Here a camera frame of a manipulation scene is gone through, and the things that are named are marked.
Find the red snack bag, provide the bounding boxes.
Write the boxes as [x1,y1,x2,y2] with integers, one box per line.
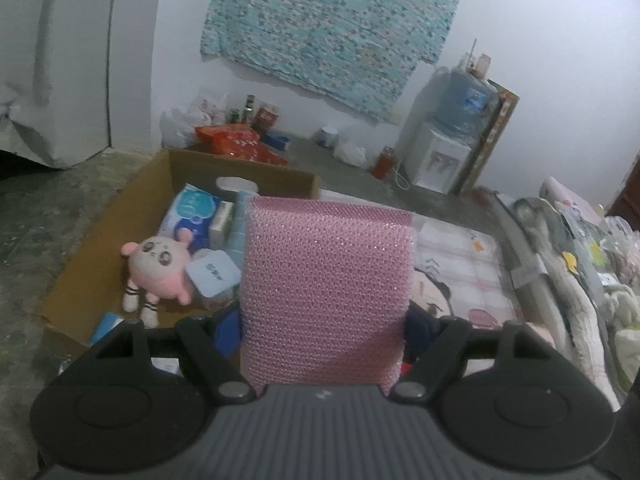
[195,125,288,165]

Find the blue and white carton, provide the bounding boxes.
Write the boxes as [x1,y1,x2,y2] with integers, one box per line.
[92,312,126,346]

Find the brown wooden door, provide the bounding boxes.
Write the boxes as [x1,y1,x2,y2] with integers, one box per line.
[607,155,640,221]

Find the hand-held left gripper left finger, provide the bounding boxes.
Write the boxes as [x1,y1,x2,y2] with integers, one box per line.
[90,307,255,405]

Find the grey bed edge padding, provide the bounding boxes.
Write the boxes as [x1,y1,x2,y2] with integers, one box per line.
[492,197,568,346]

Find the clear plastic bag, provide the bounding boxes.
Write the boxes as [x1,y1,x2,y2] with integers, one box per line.
[600,215,640,281]

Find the pink plush toy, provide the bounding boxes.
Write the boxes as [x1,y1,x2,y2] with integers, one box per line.
[120,234,196,328]

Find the grey clothing with yellow duck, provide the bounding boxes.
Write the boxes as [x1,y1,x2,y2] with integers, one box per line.
[510,195,616,301]

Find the white water dispenser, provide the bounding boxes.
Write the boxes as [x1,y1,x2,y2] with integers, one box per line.
[404,121,473,195]

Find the red thermos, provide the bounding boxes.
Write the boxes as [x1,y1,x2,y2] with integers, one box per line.
[371,146,396,180]

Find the small gold packet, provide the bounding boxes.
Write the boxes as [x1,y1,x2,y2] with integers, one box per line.
[209,201,235,250]

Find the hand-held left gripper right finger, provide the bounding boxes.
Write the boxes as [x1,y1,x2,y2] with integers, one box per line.
[390,307,556,405]

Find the teal floral wall cloth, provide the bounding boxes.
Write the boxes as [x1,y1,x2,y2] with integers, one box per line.
[200,0,468,122]

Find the small clear tub white lid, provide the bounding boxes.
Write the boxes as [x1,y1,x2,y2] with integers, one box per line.
[186,250,240,311]

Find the red jar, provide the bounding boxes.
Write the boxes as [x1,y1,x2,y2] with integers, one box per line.
[252,102,281,133]

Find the cream fleece blanket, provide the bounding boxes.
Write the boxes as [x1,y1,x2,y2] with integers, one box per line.
[602,280,640,391]

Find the blue and white tissue packet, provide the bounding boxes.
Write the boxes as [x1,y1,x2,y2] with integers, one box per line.
[159,183,221,251]

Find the large white plastic bag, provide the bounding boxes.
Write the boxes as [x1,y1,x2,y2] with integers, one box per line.
[160,92,231,150]

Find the brown cardboard box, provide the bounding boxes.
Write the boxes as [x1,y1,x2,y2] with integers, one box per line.
[40,147,321,361]

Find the blue water jug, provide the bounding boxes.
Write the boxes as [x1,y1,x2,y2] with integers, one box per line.
[434,67,500,137]

